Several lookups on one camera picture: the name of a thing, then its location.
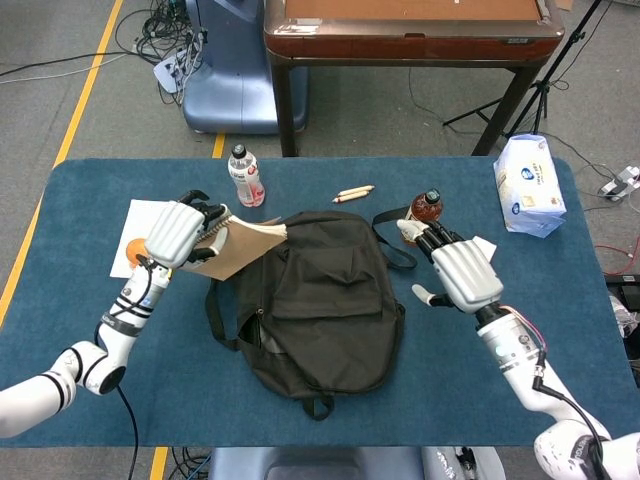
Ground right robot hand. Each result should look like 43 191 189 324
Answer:
397 218 505 315

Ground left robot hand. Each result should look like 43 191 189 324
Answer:
143 189 231 271

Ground brown spiral notebook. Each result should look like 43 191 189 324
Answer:
174 214 290 282

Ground black fabric backpack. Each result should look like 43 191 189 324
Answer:
205 209 421 421

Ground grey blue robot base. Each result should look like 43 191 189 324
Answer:
207 446 504 480

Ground small white box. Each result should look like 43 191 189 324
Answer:
469 235 498 261

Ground white yellow-edged notepad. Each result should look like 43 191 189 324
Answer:
109 199 189 279

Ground orange round fruit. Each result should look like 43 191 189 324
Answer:
124 238 149 266

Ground brown tea bottle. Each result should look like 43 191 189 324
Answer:
403 188 445 249

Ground pink drink bottle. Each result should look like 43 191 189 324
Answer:
227 143 266 209

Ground white tissue pack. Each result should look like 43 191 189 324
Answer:
493 133 568 239

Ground black floor device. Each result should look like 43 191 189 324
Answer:
603 272 640 304

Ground blue machine stand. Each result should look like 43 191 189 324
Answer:
182 0 309 135

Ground white multi-socket power strip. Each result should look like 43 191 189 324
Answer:
152 54 201 96

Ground white floor power strip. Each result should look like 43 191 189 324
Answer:
599 167 640 201

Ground brown mahjong table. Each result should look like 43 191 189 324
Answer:
263 0 566 157

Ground black tripod stand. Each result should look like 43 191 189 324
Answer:
442 0 606 156

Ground red floor cable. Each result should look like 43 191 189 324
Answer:
594 243 640 275

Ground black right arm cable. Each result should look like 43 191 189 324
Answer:
530 372 614 480

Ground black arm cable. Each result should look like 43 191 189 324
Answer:
530 372 614 480
93 252 156 480

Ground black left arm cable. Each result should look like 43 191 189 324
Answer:
93 252 156 480

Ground tangled black floor cables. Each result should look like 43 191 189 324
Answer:
114 0 206 106

